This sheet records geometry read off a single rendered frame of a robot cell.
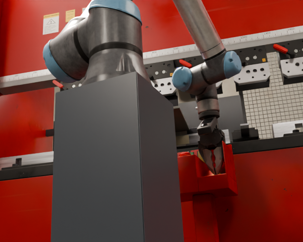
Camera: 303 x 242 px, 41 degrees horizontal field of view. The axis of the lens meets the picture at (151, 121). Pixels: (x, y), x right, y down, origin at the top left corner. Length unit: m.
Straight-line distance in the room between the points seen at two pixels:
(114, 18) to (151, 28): 1.09
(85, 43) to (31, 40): 1.28
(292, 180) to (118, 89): 0.93
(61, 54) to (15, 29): 1.31
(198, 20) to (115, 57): 0.48
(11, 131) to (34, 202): 0.60
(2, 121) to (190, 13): 1.24
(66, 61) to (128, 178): 0.38
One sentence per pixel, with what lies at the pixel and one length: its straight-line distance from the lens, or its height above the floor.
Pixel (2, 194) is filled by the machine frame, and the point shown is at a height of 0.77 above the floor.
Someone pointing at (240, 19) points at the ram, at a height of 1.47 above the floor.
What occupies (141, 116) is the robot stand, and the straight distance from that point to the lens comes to 0.71.
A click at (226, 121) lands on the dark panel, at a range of 2.27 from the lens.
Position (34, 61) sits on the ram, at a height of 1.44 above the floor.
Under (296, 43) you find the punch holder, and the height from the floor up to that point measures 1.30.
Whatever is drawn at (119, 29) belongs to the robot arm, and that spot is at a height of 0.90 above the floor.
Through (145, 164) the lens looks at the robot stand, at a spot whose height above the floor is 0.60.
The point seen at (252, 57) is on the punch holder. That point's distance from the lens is 1.81.
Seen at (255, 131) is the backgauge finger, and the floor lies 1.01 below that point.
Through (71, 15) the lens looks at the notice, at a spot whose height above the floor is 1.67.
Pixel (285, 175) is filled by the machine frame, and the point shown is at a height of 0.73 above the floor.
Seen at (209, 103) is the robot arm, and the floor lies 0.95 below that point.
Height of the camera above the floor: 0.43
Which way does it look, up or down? 21 degrees up
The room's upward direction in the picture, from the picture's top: 3 degrees counter-clockwise
